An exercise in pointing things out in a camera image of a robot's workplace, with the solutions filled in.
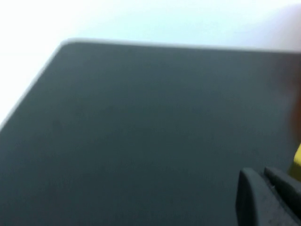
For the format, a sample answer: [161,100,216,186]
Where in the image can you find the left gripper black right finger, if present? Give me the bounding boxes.
[264,166,301,226]

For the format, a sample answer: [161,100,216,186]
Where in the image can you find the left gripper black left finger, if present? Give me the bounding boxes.
[236,167,293,226]

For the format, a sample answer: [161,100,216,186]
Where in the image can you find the yellow toy duck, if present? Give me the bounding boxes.
[288,143,301,182]

